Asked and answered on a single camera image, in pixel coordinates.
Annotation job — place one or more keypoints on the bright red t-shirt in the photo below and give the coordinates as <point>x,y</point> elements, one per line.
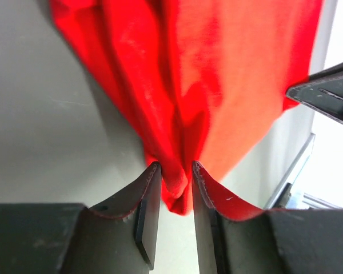
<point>197,80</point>

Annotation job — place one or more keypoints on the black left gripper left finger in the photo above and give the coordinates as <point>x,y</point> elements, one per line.
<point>117,235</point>

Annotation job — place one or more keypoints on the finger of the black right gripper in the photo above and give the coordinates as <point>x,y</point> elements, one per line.
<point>323,92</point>

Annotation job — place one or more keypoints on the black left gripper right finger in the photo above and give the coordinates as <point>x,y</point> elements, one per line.
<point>234,236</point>

